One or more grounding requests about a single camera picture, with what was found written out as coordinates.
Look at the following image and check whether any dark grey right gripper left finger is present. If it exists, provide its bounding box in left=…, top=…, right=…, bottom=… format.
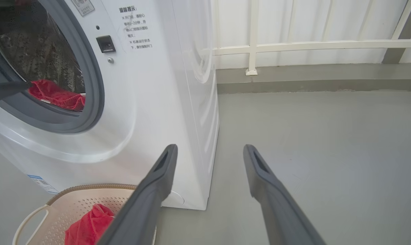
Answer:
left=97, top=144, right=178, bottom=245

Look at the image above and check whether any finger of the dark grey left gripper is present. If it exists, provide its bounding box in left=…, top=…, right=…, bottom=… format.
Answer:
left=0, top=81, right=32, bottom=106

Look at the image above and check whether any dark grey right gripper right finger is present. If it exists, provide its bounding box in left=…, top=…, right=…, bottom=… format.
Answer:
left=243, top=144, right=326, bottom=245

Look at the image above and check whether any red garment with white stripes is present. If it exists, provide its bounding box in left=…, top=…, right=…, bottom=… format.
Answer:
left=28, top=80, right=86, bottom=111

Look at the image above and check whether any red mesh garment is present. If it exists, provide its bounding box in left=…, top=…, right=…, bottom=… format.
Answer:
left=64, top=203, right=116, bottom=245

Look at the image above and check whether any cream perforated laundry basket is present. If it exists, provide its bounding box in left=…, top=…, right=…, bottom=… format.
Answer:
left=12, top=184, right=157, bottom=245

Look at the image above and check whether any white front-load washing machine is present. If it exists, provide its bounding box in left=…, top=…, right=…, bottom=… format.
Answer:
left=0, top=0, right=220, bottom=211

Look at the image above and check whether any blue energy label sticker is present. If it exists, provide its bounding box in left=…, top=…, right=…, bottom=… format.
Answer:
left=26, top=175, right=59, bottom=195

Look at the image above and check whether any grey square info sticker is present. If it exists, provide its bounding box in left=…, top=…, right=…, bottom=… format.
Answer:
left=71, top=0, right=95, bottom=17

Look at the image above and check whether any white metal railing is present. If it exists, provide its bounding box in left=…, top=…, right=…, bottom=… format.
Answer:
left=212, top=0, right=411, bottom=76

